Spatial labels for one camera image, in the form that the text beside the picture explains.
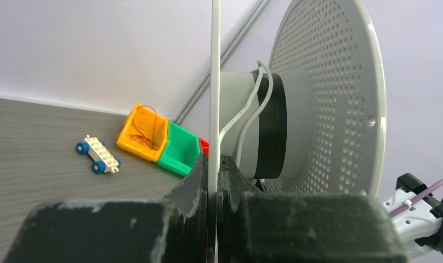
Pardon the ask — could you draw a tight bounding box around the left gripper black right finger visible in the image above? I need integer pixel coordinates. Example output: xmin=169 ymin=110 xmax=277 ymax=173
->
xmin=217 ymin=156 xmax=408 ymax=262

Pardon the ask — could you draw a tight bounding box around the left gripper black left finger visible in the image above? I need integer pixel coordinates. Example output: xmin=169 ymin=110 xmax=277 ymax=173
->
xmin=4 ymin=154 xmax=208 ymax=262

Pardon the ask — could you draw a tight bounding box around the clear plastic cable spool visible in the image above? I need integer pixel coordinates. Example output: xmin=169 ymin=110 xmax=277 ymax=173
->
xmin=208 ymin=1 xmax=387 ymax=197

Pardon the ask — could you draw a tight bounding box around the white cable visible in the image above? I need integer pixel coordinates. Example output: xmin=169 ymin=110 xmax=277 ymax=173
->
xmin=218 ymin=60 xmax=275 ymax=168

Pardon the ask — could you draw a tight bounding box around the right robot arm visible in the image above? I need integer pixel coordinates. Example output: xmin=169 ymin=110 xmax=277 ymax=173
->
xmin=383 ymin=173 xmax=443 ymax=260

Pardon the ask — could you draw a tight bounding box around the green plastic bin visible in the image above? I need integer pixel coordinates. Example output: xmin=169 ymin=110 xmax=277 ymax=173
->
xmin=157 ymin=122 xmax=201 ymax=177

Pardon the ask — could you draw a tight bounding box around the red plastic bin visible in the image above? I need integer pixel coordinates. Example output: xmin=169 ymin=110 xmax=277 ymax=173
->
xmin=198 ymin=138 xmax=209 ymax=156

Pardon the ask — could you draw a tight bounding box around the beige blue connector block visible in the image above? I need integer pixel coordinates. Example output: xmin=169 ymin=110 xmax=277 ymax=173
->
xmin=75 ymin=135 xmax=121 ymax=174

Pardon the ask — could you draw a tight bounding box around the orange plastic bin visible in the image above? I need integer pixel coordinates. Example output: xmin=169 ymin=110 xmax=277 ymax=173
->
xmin=116 ymin=103 xmax=169 ymax=163

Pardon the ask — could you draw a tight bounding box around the orange cable in orange bin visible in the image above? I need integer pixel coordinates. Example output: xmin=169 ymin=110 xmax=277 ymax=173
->
xmin=129 ymin=105 xmax=159 ymax=150

